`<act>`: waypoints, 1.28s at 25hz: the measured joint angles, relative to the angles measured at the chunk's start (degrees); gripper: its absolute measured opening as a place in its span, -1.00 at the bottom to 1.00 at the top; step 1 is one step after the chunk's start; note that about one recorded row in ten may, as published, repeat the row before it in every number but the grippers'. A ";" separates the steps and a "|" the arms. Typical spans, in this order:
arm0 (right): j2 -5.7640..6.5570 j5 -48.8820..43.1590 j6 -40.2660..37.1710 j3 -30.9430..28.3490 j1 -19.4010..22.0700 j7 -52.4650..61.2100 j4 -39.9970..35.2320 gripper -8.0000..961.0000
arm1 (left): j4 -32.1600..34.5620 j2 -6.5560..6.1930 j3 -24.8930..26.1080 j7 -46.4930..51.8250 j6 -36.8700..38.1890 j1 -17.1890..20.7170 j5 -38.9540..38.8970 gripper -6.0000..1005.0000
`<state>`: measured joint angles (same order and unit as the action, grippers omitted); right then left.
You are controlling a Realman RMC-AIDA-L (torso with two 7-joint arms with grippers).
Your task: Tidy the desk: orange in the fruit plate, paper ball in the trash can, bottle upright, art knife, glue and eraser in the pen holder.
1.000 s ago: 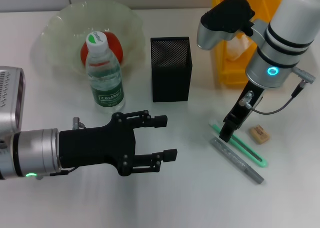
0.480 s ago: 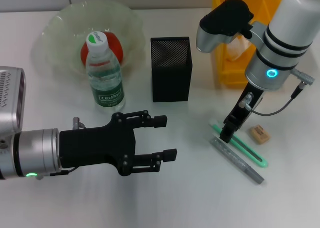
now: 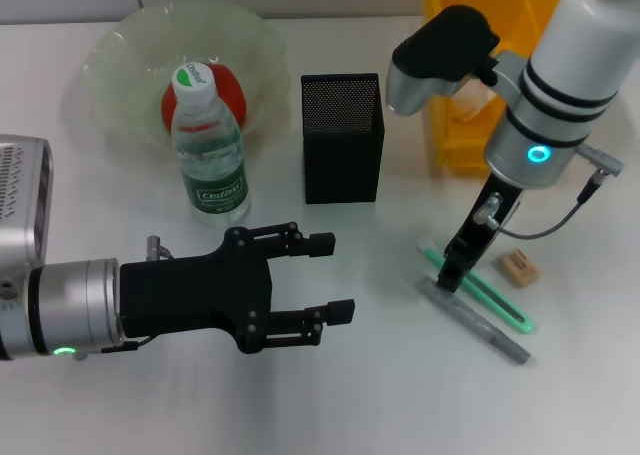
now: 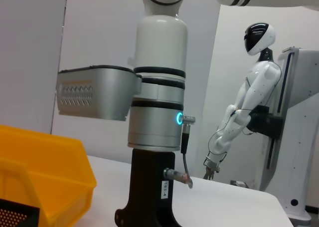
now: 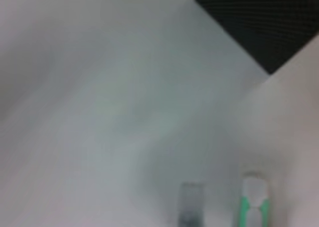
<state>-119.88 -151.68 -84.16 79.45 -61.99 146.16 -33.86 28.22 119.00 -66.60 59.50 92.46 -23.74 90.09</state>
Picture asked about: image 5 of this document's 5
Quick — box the mint green utility knife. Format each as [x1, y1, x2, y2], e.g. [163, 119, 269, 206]
[238, 171, 271, 227]

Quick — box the grey marker pen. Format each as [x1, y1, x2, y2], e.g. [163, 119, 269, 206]
[178, 182, 205, 227]

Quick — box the black mesh pen holder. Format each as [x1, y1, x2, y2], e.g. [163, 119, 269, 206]
[193, 0, 319, 75]

